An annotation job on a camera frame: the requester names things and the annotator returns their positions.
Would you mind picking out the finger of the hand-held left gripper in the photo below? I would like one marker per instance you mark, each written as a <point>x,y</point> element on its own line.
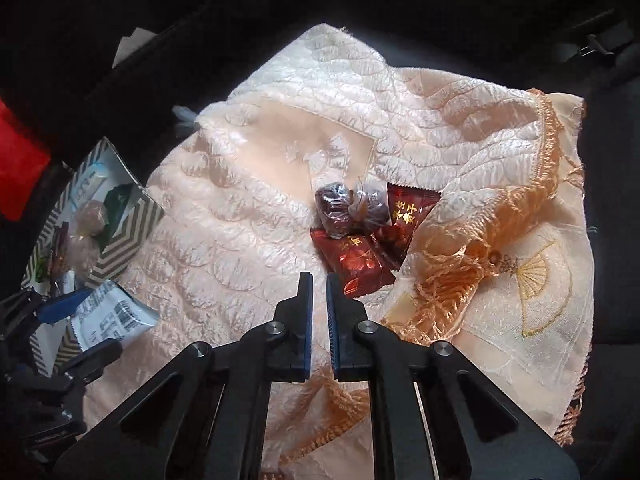
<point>95,355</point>
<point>55,307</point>

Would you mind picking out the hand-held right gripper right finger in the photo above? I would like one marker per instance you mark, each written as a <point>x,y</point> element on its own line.
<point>336,330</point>

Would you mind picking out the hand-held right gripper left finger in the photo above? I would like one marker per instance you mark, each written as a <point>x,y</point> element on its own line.
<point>300,320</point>

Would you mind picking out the light green snack packet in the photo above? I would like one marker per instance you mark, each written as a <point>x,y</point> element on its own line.
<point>45,267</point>

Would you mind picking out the white strawberry snack packet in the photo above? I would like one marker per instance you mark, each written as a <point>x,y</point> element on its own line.
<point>110,315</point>

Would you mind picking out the red square snack packet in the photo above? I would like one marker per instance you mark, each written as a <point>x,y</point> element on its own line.
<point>355,260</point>
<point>397,245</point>
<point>412,207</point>

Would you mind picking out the chevron patterned box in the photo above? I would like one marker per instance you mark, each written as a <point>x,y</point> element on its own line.
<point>125,245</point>

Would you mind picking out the clear bag of dates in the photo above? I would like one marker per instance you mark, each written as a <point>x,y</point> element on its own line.
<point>372,205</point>
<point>332,210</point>

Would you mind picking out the dark green snack packet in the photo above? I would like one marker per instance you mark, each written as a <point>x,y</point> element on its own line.
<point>120,200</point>

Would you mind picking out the white blue snack packet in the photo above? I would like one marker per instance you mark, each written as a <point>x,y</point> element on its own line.
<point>90,185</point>

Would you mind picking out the peach fringed cloth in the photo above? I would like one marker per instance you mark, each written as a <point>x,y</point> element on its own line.
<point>250,185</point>

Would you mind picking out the red bag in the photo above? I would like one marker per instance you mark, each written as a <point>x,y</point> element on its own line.
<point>20,165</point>

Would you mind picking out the clear plastic bag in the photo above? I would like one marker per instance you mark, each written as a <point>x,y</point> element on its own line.
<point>184,117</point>

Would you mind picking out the white paper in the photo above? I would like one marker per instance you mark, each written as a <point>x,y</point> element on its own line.
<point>127,47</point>

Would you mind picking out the black car seat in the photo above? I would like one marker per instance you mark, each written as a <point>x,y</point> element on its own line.
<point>450,10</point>

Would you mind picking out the black seat belt buckle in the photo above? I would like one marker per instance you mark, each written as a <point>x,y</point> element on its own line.
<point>595,42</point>

